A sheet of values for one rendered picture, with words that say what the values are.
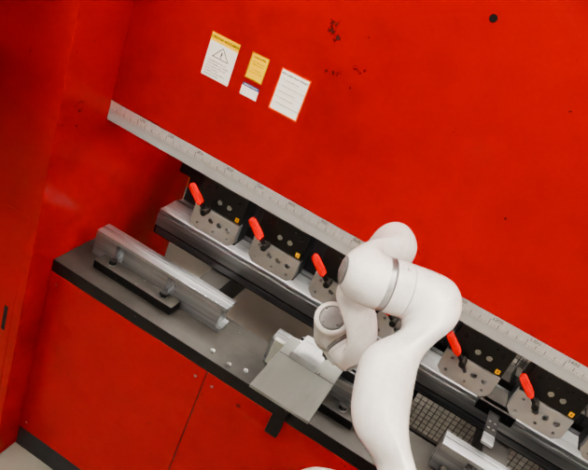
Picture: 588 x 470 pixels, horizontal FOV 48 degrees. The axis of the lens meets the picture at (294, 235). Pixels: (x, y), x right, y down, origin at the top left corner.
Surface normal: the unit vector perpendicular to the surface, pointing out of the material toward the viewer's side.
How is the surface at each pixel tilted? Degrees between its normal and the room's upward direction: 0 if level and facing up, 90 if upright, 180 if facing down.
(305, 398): 0
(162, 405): 90
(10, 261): 90
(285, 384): 0
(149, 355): 90
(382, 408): 45
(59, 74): 90
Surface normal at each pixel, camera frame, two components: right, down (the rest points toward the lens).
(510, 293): -0.41, 0.34
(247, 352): 0.34, -0.81
